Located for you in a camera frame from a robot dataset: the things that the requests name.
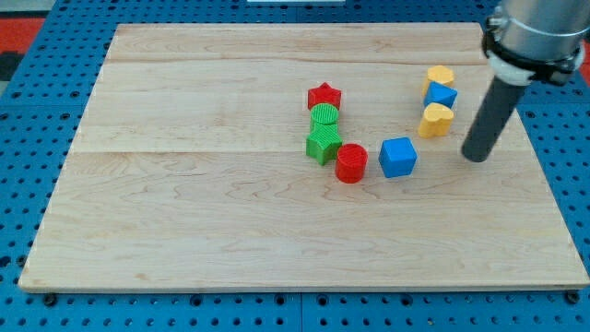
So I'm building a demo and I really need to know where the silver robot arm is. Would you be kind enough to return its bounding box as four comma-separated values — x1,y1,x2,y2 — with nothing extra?
482,0,589,87

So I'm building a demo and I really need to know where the blue cube block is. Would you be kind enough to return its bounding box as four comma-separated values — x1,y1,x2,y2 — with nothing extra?
378,137,418,178

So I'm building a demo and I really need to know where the yellow heart block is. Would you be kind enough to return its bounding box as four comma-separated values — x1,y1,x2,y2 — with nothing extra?
418,102,454,138

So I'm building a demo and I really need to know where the light wooden board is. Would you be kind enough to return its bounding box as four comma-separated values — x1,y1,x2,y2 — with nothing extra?
19,23,589,293

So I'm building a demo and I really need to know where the green star block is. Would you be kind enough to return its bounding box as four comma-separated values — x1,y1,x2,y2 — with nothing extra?
305,124,342,166

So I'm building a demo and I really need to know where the red cylinder block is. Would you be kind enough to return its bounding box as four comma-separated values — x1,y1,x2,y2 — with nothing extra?
335,143,368,184

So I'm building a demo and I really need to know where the green cylinder block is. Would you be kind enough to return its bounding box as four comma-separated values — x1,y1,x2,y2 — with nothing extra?
310,103,339,132

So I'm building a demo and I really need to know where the red star block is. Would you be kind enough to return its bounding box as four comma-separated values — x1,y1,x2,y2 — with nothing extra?
307,82,342,110

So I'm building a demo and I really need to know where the blue triangle block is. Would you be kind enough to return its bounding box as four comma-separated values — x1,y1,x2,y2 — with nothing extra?
423,81,458,108

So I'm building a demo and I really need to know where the yellow pentagon block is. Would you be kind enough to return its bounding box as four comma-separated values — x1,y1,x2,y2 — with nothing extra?
420,65,455,97

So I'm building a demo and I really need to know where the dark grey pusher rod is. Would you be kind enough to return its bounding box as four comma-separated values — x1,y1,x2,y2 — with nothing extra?
461,77,526,162

